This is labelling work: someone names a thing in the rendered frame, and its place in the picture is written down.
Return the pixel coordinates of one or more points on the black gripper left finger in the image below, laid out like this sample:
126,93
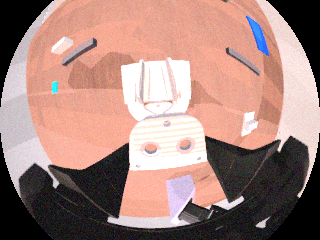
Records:
102,183

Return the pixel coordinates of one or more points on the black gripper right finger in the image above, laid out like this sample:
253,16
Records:
236,166

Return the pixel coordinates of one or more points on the blue flat plate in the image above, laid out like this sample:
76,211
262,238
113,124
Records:
260,39

